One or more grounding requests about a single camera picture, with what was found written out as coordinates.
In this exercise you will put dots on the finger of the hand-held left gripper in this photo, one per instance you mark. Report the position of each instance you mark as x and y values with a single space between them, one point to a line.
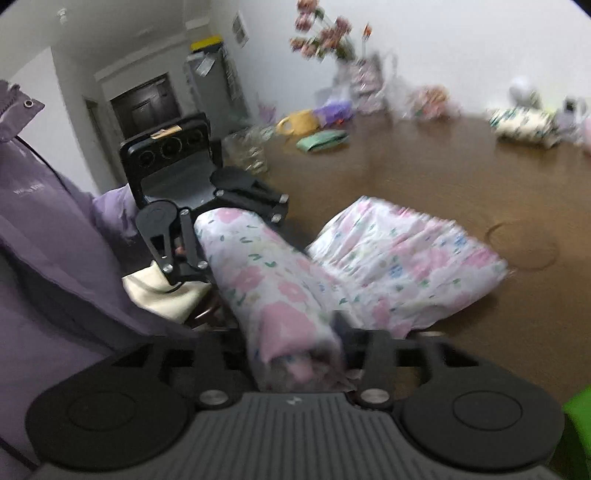
187 244
258 198

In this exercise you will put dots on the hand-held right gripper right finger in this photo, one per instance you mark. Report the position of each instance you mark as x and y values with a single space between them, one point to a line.
376 360

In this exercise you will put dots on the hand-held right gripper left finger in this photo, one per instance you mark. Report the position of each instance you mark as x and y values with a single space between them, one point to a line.
211 364

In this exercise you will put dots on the pink floral white garment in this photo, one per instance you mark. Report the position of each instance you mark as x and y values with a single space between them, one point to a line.
272 286

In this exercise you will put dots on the person's left forearm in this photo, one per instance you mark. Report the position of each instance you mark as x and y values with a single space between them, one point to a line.
117 217

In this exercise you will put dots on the glass jar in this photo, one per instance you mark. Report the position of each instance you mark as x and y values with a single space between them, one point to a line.
247 150

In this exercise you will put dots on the cream cloth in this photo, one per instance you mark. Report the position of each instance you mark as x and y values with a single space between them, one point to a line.
161 295

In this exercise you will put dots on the dark wooden door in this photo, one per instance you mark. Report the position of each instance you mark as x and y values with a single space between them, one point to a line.
145 106

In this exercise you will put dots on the grey refrigerator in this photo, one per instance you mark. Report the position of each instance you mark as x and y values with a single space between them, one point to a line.
214 87

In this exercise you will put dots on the yellow mug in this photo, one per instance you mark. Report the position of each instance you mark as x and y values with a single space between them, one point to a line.
302 122

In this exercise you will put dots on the purple soft item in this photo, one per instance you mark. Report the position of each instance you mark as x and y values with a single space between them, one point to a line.
336 110

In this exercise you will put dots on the yellow item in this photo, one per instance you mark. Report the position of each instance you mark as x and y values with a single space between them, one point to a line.
207 43

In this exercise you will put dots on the floral patterned vase bag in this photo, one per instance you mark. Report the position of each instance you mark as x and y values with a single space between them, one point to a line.
367 81

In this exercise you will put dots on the pink flower bouquet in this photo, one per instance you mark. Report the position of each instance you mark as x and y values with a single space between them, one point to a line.
325 32

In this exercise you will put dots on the pink plush bundle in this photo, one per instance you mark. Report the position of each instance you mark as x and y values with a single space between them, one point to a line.
431 100

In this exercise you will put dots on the green plastic stool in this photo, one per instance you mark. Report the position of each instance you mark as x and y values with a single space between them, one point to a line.
579 434

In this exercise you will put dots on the white green floral pouch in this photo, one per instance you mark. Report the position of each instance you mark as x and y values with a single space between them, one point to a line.
524 124

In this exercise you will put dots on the lavender bottle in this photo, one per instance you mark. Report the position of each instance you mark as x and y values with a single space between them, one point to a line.
571 115

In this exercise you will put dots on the white wall panel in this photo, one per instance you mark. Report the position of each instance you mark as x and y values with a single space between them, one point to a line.
239 28

